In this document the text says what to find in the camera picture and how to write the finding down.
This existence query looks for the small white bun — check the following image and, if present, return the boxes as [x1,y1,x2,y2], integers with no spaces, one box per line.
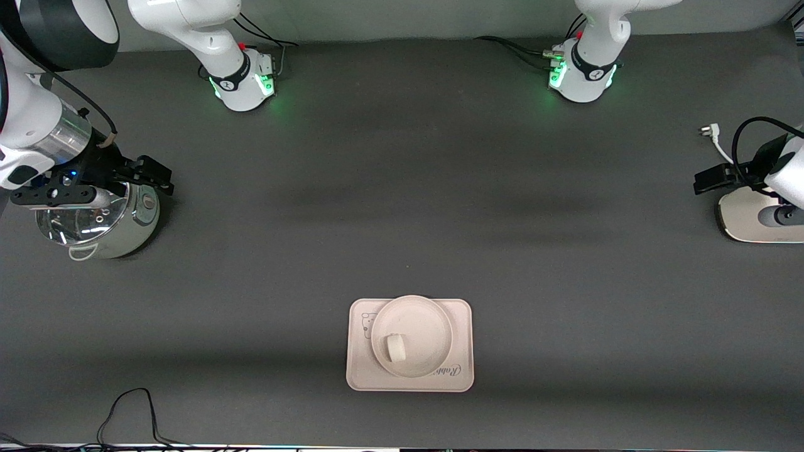
[384,333,410,364]

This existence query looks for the round beige plate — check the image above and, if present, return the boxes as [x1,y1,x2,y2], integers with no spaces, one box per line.
[371,295,454,379]

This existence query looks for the beige tray with bear print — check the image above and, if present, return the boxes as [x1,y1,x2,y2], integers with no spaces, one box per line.
[346,298,474,393]

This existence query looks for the cream toaster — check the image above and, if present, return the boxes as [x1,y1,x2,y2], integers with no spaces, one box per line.
[718,186,804,244]

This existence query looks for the steel pot with glass lid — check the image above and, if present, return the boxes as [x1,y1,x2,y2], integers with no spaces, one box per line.
[35,181,161,261]

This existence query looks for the dark grey table mat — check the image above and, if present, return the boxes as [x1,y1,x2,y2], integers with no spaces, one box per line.
[0,24,804,448]

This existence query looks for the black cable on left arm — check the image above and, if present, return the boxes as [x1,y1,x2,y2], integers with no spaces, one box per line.
[732,116,804,193]

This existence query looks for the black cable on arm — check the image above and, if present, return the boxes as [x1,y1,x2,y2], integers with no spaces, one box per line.
[732,116,804,193]
[35,68,119,140]

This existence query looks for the white toaster power cord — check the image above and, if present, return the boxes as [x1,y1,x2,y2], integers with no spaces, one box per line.
[699,124,736,165]

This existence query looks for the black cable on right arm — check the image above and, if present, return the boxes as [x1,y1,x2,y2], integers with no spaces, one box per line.
[35,68,119,140]

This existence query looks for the black right arm base cables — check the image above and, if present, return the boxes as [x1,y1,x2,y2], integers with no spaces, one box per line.
[234,11,300,81]

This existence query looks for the black arm base cables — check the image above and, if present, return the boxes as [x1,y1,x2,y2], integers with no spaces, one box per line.
[474,13,589,73]
[234,11,300,81]

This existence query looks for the black cable on table edge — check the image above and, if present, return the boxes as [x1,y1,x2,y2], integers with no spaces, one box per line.
[0,387,208,452]

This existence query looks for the black left arm base cables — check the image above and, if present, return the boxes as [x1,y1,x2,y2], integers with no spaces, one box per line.
[474,13,589,73]

